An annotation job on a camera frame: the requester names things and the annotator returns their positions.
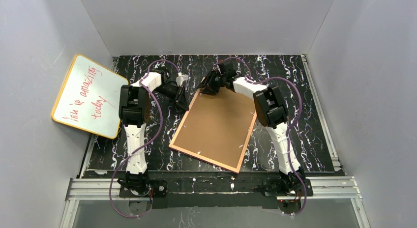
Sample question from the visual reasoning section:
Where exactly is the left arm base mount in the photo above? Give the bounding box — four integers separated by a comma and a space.
117, 179, 168, 198

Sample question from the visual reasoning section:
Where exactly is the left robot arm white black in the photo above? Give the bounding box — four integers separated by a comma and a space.
119, 67, 189, 177

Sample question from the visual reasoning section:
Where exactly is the yellow-framed whiteboard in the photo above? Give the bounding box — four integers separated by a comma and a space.
51, 55, 129, 139

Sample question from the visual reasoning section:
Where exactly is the brown backing board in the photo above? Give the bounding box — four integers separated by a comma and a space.
173, 86, 255, 170

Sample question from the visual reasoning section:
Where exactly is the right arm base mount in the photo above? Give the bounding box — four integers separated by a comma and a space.
252, 179, 314, 210

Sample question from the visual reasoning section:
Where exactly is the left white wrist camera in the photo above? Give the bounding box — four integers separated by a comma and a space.
176, 72, 189, 86

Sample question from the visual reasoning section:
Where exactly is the aluminium rail front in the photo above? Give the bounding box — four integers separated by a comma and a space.
60, 176, 371, 228

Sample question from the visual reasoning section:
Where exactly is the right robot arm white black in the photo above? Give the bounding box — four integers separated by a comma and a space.
197, 61, 305, 188

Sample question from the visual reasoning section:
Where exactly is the pink wooden picture frame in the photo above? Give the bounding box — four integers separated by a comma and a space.
168, 77, 258, 174

